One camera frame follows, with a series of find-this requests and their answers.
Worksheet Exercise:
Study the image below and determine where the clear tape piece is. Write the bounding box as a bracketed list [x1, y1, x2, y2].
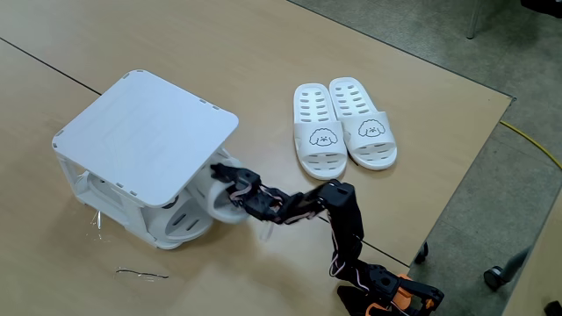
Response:
[89, 209, 112, 243]

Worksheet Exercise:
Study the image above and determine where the metal chair leg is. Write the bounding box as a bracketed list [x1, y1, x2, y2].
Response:
[465, 0, 485, 40]

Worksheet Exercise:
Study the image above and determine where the yellow cable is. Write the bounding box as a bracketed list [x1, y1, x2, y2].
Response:
[499, 119, 562, 171]

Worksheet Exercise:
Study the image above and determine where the grey bear slipper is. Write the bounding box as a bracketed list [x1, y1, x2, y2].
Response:
[186, 169, 249, 225]
[142, 195, 215, 244]

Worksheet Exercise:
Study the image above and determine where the grey table leg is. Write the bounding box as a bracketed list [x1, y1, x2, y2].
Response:
[500, 247, 531, 284]

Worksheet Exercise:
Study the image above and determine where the clear tape strip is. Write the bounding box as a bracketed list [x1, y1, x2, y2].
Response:
[114, 267, 170, 283]

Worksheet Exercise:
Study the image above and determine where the white two-shelf shoe rack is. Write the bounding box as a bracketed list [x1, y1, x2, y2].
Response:
[51, 68, 243, 251]

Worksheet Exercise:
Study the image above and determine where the white poodle slipper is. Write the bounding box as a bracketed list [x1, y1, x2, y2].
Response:
[292, 83, 349, 182]
[328, 76, 399, 171]

